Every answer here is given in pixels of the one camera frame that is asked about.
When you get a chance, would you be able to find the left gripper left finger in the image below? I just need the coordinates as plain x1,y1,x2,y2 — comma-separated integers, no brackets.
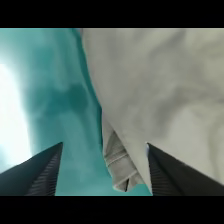
0,141,64,197

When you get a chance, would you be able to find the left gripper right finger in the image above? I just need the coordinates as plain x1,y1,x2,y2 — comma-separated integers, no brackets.
146,142,224,197

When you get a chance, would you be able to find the white garment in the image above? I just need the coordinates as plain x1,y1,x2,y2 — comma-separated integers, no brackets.
79,27,224,193

